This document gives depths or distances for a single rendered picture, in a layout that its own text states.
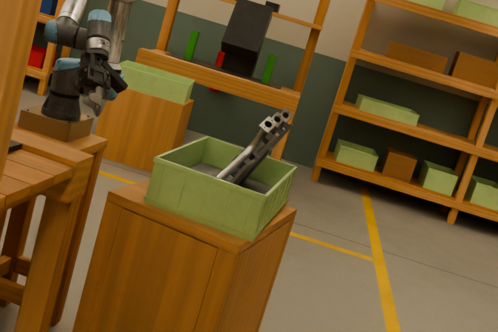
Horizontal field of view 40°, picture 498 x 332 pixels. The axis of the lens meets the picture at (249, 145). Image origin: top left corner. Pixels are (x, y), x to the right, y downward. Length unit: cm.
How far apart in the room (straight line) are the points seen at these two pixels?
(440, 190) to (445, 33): 169
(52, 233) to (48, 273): 14
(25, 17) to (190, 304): 115
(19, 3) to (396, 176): 588
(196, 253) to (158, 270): 16
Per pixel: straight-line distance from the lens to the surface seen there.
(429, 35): 764
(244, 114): 769
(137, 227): 241
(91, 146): 275
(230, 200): 231
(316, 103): 761
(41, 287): 254
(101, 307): 257
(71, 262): 303
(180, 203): 237
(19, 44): 175
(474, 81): 721
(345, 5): 757
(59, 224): 243
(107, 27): 230
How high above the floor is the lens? 155
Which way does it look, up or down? 11 degrees down
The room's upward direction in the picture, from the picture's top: 17 degrees clockwise
